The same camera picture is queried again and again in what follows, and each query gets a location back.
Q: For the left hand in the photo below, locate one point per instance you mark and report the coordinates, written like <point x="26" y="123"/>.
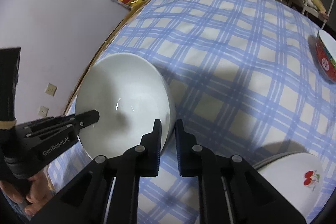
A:
<point x="39" y="193"/>

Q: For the large red patterned bowl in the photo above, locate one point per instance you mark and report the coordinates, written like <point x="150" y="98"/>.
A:
<point x="325" y="51"/>

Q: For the wall socket upper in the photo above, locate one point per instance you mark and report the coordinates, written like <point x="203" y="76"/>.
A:
<point x="51" y="89"/>

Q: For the yellow red snack bag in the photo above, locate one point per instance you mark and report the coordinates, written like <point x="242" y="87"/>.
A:
<point x="130" y="3"/>

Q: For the wall socket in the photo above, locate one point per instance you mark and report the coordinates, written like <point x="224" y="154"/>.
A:
<point x="51" y="89"/>
<point x="43" y="111"/>

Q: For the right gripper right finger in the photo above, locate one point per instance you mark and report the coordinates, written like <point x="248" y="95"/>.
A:
<point x="186" y="156"/>

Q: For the plain white bowl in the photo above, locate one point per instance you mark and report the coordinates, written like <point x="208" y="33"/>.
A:
<point x="129" y="94"/>

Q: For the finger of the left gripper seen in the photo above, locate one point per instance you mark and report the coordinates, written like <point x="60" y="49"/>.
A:
<point x="83" y="120"/>

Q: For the large white cherry plate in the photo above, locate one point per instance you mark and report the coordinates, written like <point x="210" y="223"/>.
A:
<point x="298" y="176"/>

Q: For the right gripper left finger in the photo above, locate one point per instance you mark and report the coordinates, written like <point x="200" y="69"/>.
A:
<point x="150" y="157"/>

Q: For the wall socket lower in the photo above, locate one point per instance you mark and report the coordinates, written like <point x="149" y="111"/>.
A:
<point x="43" y="111"/>

